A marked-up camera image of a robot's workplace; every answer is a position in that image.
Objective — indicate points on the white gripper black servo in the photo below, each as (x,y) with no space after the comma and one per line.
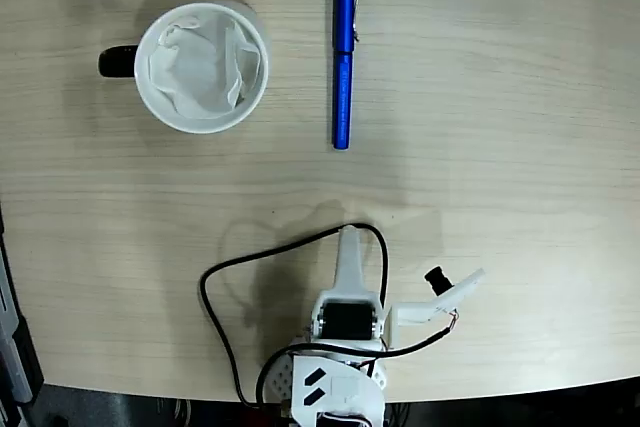
(347,321)

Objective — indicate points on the blue pen with metal clip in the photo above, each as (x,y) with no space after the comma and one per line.
(342,97)

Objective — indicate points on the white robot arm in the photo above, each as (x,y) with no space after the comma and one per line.
(340,387)

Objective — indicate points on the crumpled white tissue paper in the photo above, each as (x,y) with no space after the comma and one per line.
(195,72)

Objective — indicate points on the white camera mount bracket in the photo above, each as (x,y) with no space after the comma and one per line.
(415,312)

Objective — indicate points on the small black camera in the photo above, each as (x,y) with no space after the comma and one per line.
(437,281)

